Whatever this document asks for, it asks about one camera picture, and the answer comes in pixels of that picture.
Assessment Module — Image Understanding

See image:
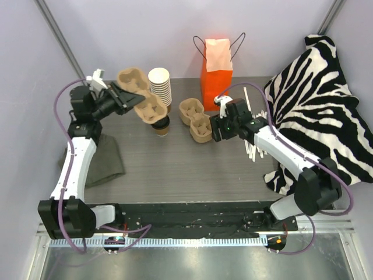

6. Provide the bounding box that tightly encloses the brown paper coffee cup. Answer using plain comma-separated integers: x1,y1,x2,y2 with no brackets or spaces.
156,127,169,137

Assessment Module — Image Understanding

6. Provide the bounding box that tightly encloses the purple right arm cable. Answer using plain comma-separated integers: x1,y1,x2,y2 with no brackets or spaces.
217,82,355,255

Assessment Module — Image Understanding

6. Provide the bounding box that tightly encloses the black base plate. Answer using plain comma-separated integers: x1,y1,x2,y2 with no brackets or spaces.
109,201,298,239

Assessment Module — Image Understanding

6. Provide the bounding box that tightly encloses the single cardboard cup carrier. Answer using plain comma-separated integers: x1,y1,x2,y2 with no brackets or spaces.
117,67,168,124

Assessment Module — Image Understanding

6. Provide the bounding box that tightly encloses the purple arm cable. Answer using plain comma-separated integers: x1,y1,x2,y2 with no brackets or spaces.
54,78,152,268
217,82,355,255

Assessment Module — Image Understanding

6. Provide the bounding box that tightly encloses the orange paper bag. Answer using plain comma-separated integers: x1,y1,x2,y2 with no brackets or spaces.
193,32,246,111

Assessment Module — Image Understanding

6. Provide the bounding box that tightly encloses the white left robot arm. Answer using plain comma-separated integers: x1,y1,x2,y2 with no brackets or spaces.
37,69,145,240

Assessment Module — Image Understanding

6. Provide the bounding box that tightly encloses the white slotted cable duct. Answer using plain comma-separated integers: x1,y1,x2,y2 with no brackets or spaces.
49,235,269,248

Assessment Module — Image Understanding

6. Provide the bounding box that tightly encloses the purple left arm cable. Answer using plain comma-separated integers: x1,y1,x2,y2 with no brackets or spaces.
54,78,152,268

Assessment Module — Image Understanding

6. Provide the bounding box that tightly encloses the cardboard cup carrier stack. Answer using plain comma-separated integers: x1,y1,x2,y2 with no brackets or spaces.
179,98,212,144

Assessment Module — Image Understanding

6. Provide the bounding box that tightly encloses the black plastic cup lid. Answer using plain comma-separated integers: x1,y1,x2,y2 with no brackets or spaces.
151,116,170,130

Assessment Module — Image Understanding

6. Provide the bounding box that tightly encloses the olive green cloth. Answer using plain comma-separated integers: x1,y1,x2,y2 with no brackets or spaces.
58,135,126,187

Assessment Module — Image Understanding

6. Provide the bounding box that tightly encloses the pile of wrapped straws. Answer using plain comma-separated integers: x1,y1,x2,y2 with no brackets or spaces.
243,87,268,162

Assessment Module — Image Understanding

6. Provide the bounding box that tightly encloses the stack of paper cups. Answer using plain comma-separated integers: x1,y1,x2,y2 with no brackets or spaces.
148,67,172,113

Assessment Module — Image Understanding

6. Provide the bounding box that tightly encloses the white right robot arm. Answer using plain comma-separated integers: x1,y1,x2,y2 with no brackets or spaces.
210,95,342,230

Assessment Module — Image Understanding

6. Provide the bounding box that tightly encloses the zebra print blanket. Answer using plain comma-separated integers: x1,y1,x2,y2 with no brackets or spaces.
263,34,372,186

